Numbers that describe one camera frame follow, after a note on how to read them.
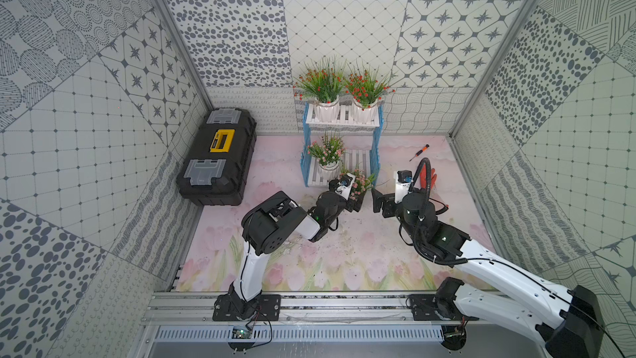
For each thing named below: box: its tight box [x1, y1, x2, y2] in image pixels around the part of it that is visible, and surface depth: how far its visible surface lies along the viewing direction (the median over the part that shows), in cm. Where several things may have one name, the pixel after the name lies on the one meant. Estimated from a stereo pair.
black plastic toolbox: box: [175, 107, 258, 207], surface depth 94 cm
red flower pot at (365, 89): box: [344, 63, 396, 126], surface depth 82 cm
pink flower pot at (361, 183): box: [346, 169, 376, 209], surface depth 87 cm
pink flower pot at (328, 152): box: [307, 133, 346, 181], surface depth 95 cm
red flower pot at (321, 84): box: [293, 56, 347, 123], surface depth 82 cm
